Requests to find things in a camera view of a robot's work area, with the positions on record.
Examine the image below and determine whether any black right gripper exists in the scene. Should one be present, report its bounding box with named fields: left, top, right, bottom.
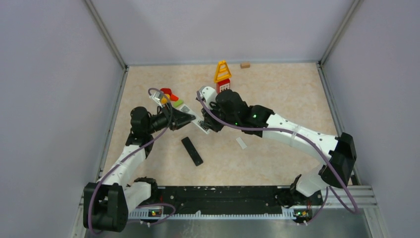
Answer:
left=202, top=100, right=239, bottom=133

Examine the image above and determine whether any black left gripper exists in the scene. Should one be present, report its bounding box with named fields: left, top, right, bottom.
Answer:
left=146, top=102, right=195, bottom=134

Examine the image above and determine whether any white air conditioner remote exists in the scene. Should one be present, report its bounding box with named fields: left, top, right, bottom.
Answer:
left=178, top=104, right=211, bottom=135

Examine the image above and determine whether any white remote battery cover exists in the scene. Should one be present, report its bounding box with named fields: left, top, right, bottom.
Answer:
left=236, top=137, right=248, bottom=150

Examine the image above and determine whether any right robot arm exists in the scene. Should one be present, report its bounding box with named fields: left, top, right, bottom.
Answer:
left=196, top=86, right=357, bottom=204

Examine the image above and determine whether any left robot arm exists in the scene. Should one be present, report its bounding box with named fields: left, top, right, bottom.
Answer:
left=83, top=104, right=196, bottom=235

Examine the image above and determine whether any black TV remote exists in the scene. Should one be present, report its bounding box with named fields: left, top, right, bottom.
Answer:
left=181, top=137, right=204, bottom=167

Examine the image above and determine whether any green toy block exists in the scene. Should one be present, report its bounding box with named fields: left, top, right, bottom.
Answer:
left=172, top=99, right=184, bottom=108

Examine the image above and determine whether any orange triangular toy block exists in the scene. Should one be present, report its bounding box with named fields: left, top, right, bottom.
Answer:
left=170, top=94, right=179, bottom=102

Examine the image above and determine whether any red rounded toy block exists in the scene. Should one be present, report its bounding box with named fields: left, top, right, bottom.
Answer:
left=160, top=88, right=172, bottom=96

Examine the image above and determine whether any red window toy block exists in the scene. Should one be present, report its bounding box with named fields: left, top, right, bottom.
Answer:
left=216, top=78, right=230, bottom=93

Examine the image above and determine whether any small wooden cube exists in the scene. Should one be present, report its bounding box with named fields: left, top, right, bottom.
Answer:
left=240, top=62, right=251, bottom=69

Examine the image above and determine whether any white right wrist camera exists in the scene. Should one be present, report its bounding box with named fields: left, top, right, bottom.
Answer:
left=199, top=86, right=217, bottom=108

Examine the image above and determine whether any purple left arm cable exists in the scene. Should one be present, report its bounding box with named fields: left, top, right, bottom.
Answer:
left=88, top=87, right=176, bottom=237

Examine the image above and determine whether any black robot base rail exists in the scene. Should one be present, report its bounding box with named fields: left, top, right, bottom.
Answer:
left=131, top=177, right=324, bottom=224

